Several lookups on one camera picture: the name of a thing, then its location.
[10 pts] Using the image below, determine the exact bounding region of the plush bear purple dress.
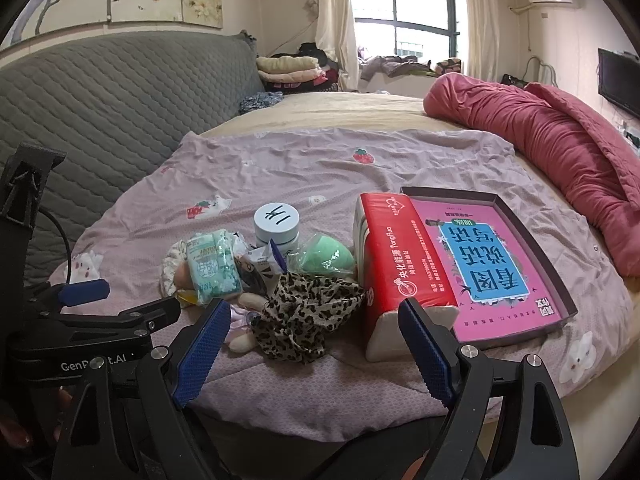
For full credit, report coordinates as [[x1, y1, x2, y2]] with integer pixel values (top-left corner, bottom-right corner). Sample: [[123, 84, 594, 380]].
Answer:
[[224, 257, 279, 354]]

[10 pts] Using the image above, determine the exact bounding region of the green tissue packet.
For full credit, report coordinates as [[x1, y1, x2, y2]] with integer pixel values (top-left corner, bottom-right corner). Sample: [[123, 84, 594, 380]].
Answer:
[[186, 229, 242, 306]]

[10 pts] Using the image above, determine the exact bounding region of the floral white scrunchie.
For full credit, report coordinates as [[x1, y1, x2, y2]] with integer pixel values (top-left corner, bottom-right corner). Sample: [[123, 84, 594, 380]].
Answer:
[[160, 240, 194, 297]]

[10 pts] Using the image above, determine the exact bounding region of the leopard print cloth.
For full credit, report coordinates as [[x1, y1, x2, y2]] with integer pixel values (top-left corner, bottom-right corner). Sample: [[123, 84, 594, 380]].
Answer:
[[250, 273, 364, 364]]

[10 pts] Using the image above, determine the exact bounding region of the green sponge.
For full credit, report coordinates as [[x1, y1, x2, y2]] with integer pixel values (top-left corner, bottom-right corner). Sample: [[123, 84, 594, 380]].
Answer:
[[288, 233, 356, 278]]

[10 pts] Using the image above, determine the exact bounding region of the white purple snack packet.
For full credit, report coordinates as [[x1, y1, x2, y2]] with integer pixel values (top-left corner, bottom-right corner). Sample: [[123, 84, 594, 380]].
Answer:
[[243, 240, 288, 281]]

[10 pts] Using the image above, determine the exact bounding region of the pink book tray box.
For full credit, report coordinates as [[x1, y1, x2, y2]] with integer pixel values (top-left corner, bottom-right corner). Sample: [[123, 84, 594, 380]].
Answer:
[[401, 186, 577, 349]]

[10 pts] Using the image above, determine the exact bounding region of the red tissue pack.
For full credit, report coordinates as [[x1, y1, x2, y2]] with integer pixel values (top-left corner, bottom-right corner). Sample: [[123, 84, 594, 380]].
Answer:
[[352, 193, 459, 362]]

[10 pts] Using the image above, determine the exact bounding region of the white round tin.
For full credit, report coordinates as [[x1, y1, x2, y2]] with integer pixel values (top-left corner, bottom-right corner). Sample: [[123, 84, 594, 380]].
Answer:
[[253, 202, 300, 254]]

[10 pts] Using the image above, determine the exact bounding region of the purple strawberry print blanket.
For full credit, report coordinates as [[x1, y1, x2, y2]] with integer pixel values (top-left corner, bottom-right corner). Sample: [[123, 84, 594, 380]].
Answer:
[[74, 129, 634, 442]]

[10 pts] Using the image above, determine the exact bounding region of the grey quilted headboard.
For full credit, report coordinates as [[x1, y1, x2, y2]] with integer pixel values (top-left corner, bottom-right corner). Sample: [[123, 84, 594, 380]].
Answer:
[[1, 32, 262, 285]]

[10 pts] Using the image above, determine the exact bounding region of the blue patterned cloth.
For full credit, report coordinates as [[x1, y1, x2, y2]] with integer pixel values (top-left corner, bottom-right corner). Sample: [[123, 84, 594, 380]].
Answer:
[[239, 91, 284, 115]]

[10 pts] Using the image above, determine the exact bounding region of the folded blankets stack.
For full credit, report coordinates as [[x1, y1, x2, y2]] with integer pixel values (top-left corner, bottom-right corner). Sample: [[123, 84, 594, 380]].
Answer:
[[256, 55, 328, 90]]

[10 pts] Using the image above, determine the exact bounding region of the clothes pile on sill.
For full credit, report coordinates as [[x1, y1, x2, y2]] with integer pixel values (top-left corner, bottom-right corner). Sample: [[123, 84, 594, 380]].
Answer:
[[359, 55, 462, 81]]

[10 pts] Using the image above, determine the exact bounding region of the left cream curtain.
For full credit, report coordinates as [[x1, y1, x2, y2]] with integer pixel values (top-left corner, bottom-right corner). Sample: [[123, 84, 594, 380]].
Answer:
[[305, 0, 359, 91]]

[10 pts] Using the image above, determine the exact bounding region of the cream curtain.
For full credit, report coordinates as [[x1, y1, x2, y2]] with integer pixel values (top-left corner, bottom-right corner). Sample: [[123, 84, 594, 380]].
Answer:
[[466, 0, 500, 81], [305, 0, 359, 91]]

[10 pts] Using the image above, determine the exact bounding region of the window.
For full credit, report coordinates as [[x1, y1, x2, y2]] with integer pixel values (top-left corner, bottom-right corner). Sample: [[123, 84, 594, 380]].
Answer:
[[352, 0, 459, 63]]

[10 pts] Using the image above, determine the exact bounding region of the right cream curtain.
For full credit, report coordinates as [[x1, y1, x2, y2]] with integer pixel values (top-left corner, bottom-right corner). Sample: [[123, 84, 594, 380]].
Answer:
[[466, 0, 500, 81]]

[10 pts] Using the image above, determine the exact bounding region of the black cable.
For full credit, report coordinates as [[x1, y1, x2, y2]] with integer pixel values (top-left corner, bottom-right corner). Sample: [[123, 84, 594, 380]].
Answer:
[[38, 206, 74, 273]]

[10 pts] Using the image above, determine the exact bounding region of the black wall television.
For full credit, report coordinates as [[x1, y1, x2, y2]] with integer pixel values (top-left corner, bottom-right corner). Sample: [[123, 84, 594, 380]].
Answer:
[[598, 49, 640, 118]]

